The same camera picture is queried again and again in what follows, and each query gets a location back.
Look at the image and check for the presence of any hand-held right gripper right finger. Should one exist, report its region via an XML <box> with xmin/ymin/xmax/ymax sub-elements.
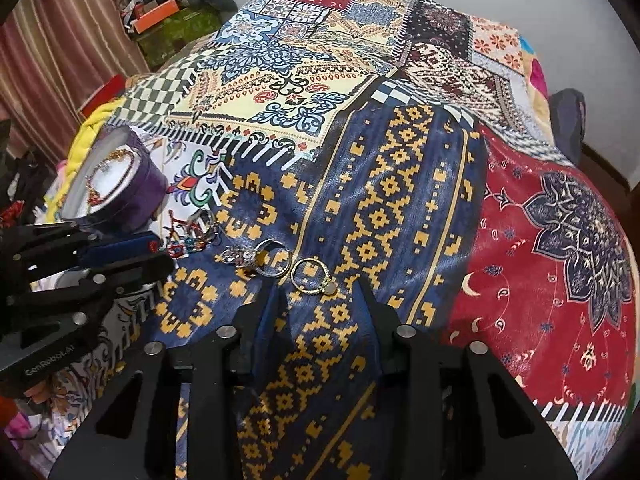
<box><xmin>356</xmin><ymin>279</ymin><xmax>578</xmax><ymax>480</ymax></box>

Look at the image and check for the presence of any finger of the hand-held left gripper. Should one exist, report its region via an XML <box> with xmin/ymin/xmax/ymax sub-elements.
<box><xmin>0</xmin><ymin>251</ymin><xmax>175</xmax><ymax>335</ymax></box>
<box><xmin>0</xmin><ymin>224</ymin><xmax>162</xmax><ymax>281</ymax></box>

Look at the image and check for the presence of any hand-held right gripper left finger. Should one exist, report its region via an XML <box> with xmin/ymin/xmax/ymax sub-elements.
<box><xmin>49</xmin><ymin>284</ymin><xmax>282</xmax><ymax>480</ymax></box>

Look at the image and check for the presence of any gold bangle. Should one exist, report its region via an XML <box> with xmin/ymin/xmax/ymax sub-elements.
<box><xmin>289</xmin><ymin>257</ymin><xmax>339</xmax><ymax>299</ymax></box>

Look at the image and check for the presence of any silver bangle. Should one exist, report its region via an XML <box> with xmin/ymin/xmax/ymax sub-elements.
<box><xmin>254</xmin><ymin>239</ymin><xmax>294</xmax><ymax>279</ymax></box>

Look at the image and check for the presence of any purple round jewelry box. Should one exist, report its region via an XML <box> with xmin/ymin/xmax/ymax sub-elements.
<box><xmin>59</xmin><ymin>126</ymin><xmax>169</xmax><ymax>235</ymax></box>

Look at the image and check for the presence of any pile of colourful bangles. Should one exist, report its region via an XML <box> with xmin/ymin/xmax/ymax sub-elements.
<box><xmin>162</xmin><ymin>210</ymin><xmax>224</xmax><ymax>262</ymax></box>

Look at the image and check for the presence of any yellow braided cloth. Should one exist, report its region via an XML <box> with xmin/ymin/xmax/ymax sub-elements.
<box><xmin>65</xmin><ymin>104</ymin><xmax>128</xmax><ymax>188</ymax></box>

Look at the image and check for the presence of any dark cloth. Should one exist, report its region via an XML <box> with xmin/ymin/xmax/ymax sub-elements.
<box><xmin>0</xmin><ymin>119</ymin><xmax>56</xmax><ymax>228</ymax></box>

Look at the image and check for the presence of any patchwork printed blanket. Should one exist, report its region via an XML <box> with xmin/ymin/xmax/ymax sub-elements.
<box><xmin>30</xmin><ymin>0</ymin><xmax>640</xmax><ymax>480</ymax></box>

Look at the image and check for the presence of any striped brown curtain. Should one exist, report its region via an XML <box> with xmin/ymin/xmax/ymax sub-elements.
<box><xmin>0</xmin><ymin>0</ymin><xmax>151</xmax><ymax>161</ymax></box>

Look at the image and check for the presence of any green patterned box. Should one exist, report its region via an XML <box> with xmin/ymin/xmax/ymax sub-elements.
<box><xmin>136</xmin><ymin>9</ymin><xmax>223</xmax><ymax>70</ymax></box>

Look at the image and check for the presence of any orange box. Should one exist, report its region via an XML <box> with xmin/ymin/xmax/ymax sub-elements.
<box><xmin>133</xmin><ymin>0</ymin><xmax>180</xmax><ymax>32</ymax></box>

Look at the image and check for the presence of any dark grey cushion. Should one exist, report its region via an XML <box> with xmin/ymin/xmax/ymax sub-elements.
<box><xmin>547</xmin><ymin>88</ymin><xmax>587</xmax><ymax>163</ymax></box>

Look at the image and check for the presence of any silver charm chain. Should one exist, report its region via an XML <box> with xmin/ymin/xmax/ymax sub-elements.
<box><xmin>219</xmin><ymin>246</ymin><xmax>259</xmax><ymax>267</ymax></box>

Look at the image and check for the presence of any gold chain necklace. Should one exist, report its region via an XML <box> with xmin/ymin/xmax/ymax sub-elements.
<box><xmin>84</xmin><ymin>146</ymin><xmax>135</xmax><ymax>209</ymax></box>

